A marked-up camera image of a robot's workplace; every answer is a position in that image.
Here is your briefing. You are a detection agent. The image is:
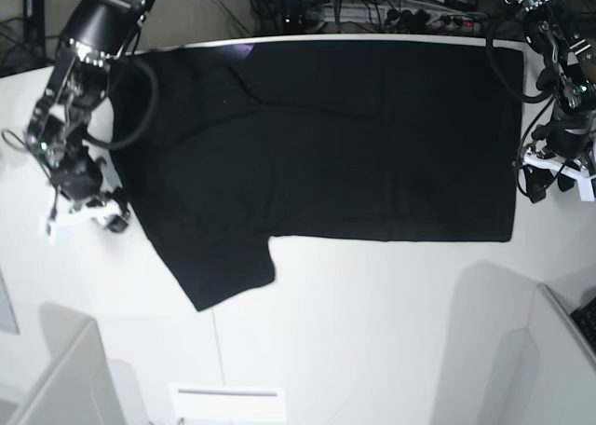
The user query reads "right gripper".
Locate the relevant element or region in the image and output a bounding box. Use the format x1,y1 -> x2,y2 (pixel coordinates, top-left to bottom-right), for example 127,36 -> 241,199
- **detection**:
48,149 -> 130,233

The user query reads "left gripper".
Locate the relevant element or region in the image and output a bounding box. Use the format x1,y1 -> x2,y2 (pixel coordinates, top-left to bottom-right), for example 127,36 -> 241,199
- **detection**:
519,117 -> 594,204

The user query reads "black T-shirt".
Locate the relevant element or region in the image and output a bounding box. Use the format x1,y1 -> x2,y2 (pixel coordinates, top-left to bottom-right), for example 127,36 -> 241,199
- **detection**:
111,40 -> 522,310

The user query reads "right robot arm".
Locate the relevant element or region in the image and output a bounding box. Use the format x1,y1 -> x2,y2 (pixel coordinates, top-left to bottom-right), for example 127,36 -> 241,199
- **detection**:
22,0 -> 159,238

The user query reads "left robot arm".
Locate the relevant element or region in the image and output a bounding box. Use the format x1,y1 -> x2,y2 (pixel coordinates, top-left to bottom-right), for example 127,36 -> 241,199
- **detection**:
486,0 -> 595,203

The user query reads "black keyboard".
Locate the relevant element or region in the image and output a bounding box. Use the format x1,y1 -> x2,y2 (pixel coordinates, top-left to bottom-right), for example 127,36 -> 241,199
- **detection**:
571,298 -> 596,351

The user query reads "grey partition left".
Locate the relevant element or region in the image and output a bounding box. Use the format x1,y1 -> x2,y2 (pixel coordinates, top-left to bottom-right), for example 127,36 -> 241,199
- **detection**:
1,303 -> 151,424

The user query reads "grey partition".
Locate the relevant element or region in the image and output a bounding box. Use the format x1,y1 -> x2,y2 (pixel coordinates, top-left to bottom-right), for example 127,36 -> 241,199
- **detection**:
478,284 -> 595,424
1,303 -> 151,424

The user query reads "grey partition right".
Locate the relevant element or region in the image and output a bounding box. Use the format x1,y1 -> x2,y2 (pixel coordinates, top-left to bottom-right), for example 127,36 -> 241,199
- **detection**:
478,284 -> 595,424

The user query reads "white slotted panel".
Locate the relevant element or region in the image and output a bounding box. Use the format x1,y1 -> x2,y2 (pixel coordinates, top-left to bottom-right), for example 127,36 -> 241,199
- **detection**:
169,384 -> 287,422

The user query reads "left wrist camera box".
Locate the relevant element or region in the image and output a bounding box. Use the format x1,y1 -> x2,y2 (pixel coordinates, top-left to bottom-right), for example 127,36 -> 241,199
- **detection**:
576,178 -> 595,202

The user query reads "black stand post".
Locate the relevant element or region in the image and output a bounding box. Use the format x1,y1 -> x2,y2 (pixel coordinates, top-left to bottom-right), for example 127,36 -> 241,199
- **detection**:
22,0 -> 47,67

